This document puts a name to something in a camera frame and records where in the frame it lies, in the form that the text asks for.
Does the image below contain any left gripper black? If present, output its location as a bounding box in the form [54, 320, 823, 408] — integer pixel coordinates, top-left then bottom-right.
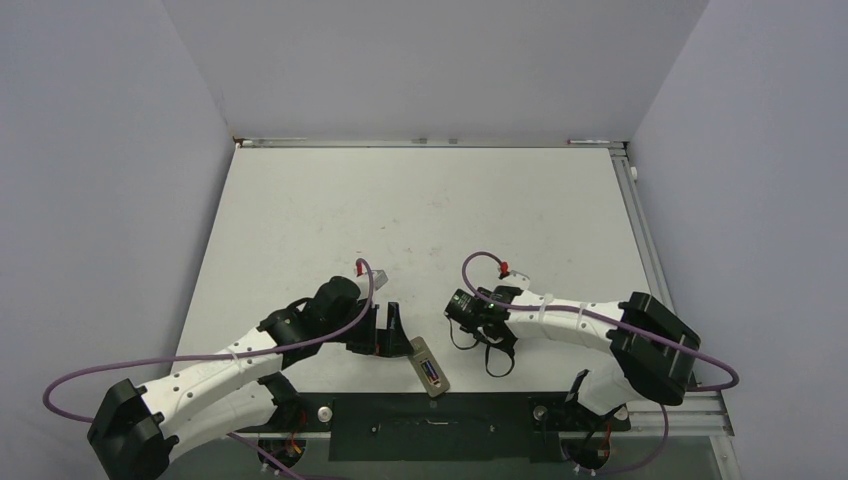
[322, 300, 412, 357]

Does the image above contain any blue purple AAA battery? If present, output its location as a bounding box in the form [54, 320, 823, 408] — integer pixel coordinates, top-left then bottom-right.
[421, 360, 441, 387]

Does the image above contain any white grey remote control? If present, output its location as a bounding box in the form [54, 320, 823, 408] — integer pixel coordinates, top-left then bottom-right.
[407, 336, 450, 399]

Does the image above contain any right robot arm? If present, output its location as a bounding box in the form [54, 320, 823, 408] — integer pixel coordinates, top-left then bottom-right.
[444, 284, 701, 428]

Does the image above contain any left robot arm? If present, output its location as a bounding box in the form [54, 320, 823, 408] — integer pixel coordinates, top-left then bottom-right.
[87, 276, 413, 479]

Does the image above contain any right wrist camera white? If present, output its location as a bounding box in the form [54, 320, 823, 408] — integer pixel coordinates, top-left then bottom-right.
[501, 271, 530, 290]

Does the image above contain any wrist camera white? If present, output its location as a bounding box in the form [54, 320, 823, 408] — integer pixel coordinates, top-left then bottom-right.
[501, 271, 530, 290]
[363, 270, 389, 291]

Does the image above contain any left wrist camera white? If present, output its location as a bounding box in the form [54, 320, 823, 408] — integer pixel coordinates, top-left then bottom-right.
[363, 270, 389, 291]

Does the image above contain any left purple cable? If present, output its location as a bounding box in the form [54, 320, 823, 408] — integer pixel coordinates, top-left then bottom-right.
[42, 258, 376, 480]

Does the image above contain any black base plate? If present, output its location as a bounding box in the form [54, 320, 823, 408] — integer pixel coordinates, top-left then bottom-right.
[254, 392, 631, 463]

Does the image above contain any aluminium rail right edge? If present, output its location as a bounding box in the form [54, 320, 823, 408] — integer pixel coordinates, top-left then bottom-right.
[609, 142, 734, 437]

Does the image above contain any aluminium rail edge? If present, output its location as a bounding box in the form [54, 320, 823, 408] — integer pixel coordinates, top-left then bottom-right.
[234, 137, 627, 150]
[609, 142, 734, 437]

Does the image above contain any aluminium rail back edge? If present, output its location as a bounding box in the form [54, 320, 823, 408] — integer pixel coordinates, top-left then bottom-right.
[234, 137, 627, 150]

